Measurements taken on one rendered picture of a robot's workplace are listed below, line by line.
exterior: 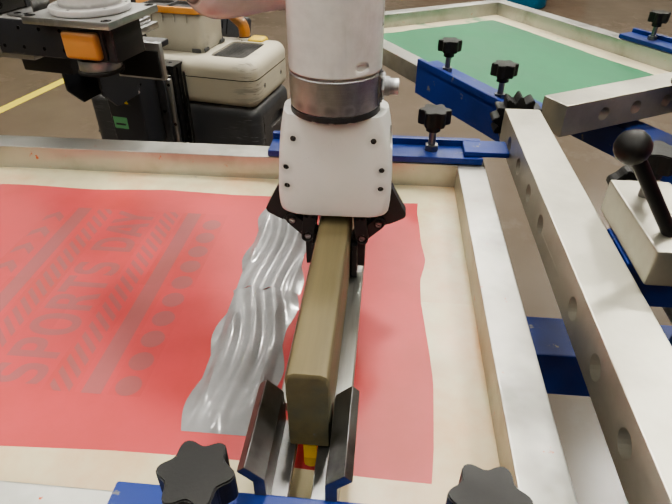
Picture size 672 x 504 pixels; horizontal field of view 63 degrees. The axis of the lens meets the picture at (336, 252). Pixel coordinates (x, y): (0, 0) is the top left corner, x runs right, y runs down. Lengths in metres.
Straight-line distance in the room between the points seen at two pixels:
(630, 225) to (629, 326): 0.11
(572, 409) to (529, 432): 1.39
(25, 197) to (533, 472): 0.72
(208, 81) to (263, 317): 1.07
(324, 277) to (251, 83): 1.11
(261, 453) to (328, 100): 0.26
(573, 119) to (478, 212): 0.29
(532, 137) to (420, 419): 0.43
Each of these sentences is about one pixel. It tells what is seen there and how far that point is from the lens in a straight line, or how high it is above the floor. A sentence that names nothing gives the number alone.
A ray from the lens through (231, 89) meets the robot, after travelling 1.53.
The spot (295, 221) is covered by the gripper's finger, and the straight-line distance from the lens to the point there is 0.52.
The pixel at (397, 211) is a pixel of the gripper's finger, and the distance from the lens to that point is 0.51.
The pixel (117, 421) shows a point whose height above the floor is 0.96.
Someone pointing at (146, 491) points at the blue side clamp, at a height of 1.00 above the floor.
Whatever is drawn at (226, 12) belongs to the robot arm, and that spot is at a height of 1.24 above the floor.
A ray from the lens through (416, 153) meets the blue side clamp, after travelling 0.78.
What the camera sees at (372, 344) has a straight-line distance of 0.53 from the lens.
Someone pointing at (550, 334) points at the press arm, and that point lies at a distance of 0.64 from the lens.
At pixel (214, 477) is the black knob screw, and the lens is 0.33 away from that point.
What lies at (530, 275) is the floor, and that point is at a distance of 2.29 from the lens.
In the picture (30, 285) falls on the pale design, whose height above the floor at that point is 0.96.
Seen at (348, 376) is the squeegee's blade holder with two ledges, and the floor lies 1.00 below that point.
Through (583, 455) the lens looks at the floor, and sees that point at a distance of 1.74.
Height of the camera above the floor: 1.33
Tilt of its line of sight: 36 degrees down
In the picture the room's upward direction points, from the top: straight up
